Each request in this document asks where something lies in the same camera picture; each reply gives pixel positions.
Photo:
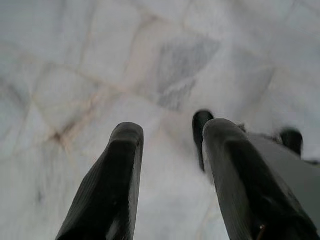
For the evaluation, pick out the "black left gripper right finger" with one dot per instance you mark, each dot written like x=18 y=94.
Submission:
x=245 y=190

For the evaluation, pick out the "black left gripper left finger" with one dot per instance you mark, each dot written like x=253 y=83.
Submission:
x=112 y=180

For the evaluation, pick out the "black robot foot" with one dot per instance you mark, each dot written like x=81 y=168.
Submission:
x=291 y=140
x=198 y=130

